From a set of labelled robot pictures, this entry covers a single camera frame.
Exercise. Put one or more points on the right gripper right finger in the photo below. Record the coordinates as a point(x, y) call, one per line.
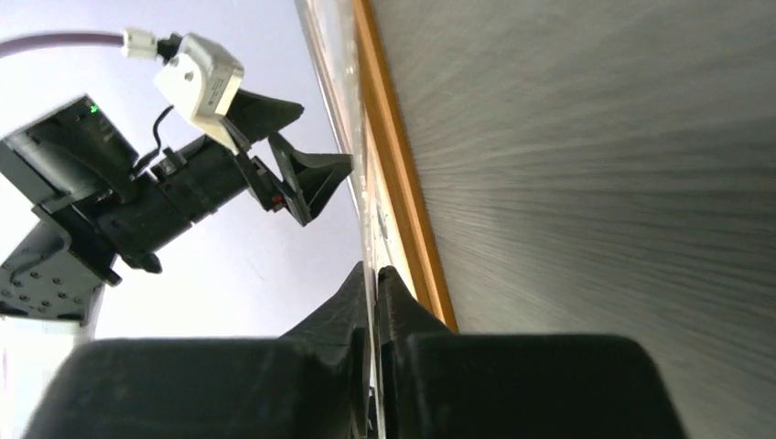
point(440, 384)

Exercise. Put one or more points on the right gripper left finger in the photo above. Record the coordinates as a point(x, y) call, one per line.
point(311, 382)

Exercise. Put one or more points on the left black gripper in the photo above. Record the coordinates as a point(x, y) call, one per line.
point(194, 182)

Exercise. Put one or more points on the orange wooden picture frame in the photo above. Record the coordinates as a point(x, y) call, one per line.
point(396, 163)

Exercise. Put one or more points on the clear acrylic sheet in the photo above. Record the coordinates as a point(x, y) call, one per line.
point(330, 31)

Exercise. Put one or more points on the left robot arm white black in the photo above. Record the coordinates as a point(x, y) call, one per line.
point(98, 201)

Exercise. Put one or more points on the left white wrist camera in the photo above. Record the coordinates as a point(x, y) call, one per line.
point(200, 82)

